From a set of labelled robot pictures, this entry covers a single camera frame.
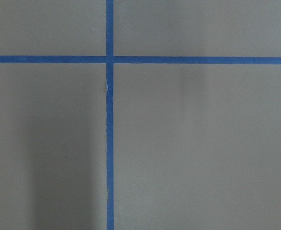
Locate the blue tape line horizontal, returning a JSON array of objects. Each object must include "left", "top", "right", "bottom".
[{"left": 0, "top": 56, "right": 281, "bottom": 65}]

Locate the blue tape line vertical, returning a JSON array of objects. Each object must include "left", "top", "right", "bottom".
[{"left": 106, "top": 0, "right": 114, "bottom": 230}]

